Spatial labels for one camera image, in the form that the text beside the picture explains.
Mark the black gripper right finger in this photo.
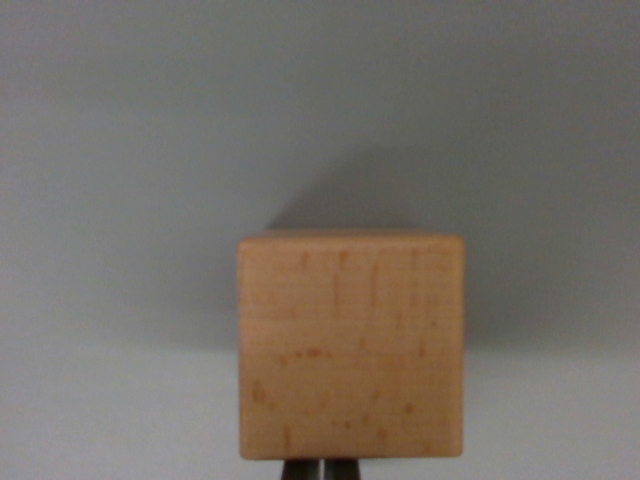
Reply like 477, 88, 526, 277
324, 457, 362, 480

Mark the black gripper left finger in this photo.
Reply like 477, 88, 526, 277
281, 458, 322, 480

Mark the light wooden cube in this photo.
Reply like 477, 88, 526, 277
236, 229, 467, 460

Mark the grey plastic bin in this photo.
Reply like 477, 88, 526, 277
0, 0, 640, 480

